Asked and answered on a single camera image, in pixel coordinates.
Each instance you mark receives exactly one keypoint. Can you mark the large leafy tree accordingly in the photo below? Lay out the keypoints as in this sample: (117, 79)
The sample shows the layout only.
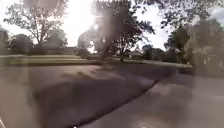
(116, 26)
(40, 20)

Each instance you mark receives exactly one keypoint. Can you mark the green grass strip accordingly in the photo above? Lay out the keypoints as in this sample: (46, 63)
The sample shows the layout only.
(156, 63)

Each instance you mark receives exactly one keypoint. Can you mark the grey asphalt road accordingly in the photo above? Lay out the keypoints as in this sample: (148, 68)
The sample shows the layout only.
(66, 95)

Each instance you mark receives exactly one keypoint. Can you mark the green grass lawn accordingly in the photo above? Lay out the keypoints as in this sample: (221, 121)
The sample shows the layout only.
(40, 60)

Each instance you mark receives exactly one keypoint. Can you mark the pale concrete kerb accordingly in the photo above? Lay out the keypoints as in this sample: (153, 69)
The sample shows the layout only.
(176, 106)

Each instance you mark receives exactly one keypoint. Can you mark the group of trees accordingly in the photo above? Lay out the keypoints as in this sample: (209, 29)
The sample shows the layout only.
(200, 43)

